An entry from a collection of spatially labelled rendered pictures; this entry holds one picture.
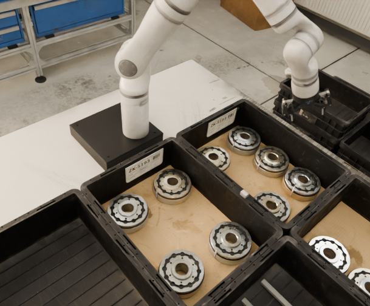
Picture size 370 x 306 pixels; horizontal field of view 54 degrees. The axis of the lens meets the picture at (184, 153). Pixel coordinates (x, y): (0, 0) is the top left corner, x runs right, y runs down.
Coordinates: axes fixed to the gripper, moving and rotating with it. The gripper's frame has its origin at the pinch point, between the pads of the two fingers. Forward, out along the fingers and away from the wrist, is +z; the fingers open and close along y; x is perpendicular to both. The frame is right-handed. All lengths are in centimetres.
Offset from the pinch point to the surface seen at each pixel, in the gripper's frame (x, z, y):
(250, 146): -10.9, -5.7, -18.8
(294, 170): -19.9, -2.8, -7.3
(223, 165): -18.3, -10.9, -26.7
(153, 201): -29, -19, -45
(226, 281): -53, -28, -26
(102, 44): 151, 73, -126
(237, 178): -21.2, -6.9, -23.5
